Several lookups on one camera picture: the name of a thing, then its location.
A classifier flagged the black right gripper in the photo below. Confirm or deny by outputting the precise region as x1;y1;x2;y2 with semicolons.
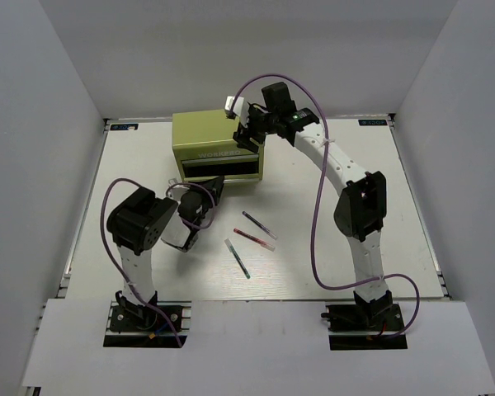
234;104;280;153

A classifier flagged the green metal drawer chest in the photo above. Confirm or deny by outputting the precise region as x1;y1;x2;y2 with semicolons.
172;110;264;182

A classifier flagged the purple gel pen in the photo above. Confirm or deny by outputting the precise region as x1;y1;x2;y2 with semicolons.
242;210;277;240

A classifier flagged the green gel pen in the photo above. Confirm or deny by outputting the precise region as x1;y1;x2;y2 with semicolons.
224;238;251;279

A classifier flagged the red gel pen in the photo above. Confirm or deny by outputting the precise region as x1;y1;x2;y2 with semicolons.
233;229;276;252

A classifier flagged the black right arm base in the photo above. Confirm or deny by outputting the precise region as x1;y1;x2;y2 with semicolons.
320;304;408;351

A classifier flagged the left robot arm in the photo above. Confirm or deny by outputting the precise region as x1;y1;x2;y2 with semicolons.
101;176;224;329

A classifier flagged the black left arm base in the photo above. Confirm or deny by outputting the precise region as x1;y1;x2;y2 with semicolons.
103;301;191;349

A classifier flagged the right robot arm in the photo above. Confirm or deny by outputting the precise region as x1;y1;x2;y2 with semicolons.
224;82;392;329

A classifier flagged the blue label sticker left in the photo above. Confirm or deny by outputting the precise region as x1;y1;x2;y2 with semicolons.
110;123;139;131

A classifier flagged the blue label sticker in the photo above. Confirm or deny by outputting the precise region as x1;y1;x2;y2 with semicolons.
110;123;139;131
358;119;388;126

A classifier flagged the blue label sticker right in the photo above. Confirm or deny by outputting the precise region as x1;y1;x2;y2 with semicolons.
358;119;388;126

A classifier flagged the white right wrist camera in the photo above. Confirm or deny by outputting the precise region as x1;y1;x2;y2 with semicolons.
224;96;249;125

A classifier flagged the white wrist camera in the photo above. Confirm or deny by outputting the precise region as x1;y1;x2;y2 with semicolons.
224;96;249;125
166;178;187;196

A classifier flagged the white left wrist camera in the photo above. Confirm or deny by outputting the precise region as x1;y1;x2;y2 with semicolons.
166;178;187;196

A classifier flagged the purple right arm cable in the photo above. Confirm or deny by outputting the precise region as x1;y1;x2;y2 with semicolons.
229;73;421;339

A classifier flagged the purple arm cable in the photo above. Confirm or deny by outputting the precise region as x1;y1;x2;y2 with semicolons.
99;177;220;347
229;73;421;339

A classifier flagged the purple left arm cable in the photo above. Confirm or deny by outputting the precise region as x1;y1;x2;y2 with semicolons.
99;177;220;347

